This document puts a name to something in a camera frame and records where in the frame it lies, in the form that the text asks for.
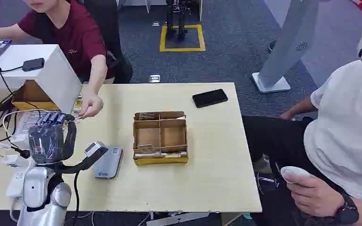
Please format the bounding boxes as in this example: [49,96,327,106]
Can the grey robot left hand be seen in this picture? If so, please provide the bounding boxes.
[28,112,77,165]

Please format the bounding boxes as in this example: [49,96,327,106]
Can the white handheld controller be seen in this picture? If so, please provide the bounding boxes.
[280,166,310,185]

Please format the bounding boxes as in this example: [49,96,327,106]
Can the black plug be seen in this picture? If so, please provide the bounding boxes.
[11,145,32,159]

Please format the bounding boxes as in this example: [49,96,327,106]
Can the printed paper sheet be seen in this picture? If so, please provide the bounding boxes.
[13,110,46,139]

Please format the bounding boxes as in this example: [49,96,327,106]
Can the white plug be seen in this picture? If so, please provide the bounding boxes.
[1,154,20,167]

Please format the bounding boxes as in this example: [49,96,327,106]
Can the white power strip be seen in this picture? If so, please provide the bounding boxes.
[5,167,29,198]

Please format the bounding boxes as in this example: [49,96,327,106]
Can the grey card reader device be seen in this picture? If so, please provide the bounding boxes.
[93,146,124,180]

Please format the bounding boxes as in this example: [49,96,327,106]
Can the white desk riser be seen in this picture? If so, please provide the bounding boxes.
[0,44,82,115]

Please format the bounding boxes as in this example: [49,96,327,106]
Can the black power adapter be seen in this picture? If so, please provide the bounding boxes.
[22,57,45,73]

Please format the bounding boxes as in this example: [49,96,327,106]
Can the person in red shirt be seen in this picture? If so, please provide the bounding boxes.
[0,0,133,120]

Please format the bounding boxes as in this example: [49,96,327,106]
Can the white card stack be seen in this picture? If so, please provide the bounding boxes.
[133,151,188,159]

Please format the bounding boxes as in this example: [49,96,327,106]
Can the wooden card box with dividers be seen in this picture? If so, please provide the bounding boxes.
[132,111,189,167]

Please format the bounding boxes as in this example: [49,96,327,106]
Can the grey desk crossbar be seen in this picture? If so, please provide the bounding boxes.
[146,212,210,226]

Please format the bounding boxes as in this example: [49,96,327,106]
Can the yellow floor tape square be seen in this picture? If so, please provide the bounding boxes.
[159,24,206,52]

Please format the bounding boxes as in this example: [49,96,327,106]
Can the black smartphone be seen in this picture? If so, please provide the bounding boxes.
[192,89,229,109]

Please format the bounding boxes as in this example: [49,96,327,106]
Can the black robot legs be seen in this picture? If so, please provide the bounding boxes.
[165,0,190,41]

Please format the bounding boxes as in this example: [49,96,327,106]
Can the white leaning kiosk stand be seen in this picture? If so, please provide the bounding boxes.
[252,0,321,94]

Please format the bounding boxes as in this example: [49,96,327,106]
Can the person's hand with controller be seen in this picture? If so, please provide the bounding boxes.
[284,174,345,218]

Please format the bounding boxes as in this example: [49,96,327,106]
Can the person in white shirt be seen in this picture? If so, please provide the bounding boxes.
[242,23,362,226]

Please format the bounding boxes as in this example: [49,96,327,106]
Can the black wristwatch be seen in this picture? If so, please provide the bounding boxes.
[333,193,360,226]

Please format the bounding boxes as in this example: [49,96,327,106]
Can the white cable loop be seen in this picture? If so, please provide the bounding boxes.
[1,109,62,138]

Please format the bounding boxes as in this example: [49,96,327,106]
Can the pale wrist camera on bracket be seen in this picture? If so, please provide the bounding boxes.
[55,140,109,174]

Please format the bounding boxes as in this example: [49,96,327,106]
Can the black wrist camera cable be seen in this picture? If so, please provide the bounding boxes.
[72,170,81,226]

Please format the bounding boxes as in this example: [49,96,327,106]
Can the black adapter cable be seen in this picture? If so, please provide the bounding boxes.
[0,65,41,145]

